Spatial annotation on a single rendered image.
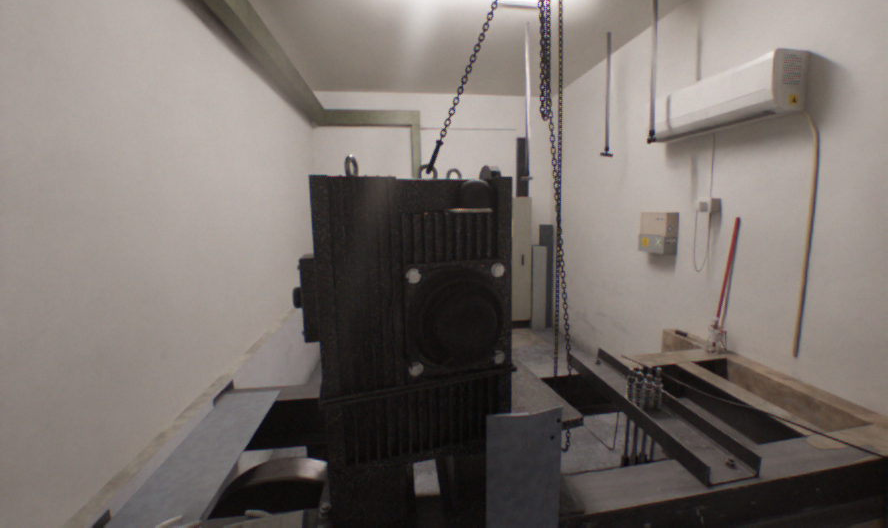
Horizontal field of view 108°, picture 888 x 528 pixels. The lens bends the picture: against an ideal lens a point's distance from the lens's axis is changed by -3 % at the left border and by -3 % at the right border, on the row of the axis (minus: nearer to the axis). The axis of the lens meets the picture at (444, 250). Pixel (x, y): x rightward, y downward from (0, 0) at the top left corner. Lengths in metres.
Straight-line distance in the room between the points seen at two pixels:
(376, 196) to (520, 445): 0.67
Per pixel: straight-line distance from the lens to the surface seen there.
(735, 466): 1.61
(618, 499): 1.34
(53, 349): 1.36
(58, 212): 1.37
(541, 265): 4.33
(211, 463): 1.60
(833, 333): 2.35
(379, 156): 4.19
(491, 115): 4.45
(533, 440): 0.92
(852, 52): 2.38
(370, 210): 0.83
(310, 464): 1.53
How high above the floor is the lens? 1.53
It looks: 7 degrees down
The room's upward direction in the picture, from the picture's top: 1 degrees counter-clockwise
